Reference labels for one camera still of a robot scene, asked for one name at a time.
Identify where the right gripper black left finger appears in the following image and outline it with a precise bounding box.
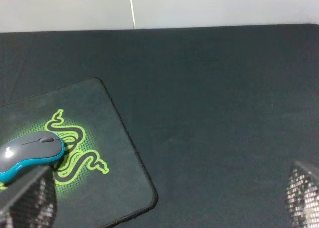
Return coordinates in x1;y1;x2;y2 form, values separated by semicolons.
0;165;57;228

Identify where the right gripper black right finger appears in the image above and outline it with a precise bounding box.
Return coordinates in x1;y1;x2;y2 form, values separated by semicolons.
286;161;319;228

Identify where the grey and teal computer mouse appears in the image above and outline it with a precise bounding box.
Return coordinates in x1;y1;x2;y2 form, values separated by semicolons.
0;130;65;183

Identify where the black green snake mouse pad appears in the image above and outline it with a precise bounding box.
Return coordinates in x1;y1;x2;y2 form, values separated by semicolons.
0;78;158;228

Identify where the black tablecloth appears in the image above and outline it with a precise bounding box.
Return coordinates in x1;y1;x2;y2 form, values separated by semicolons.
0;24;319;228

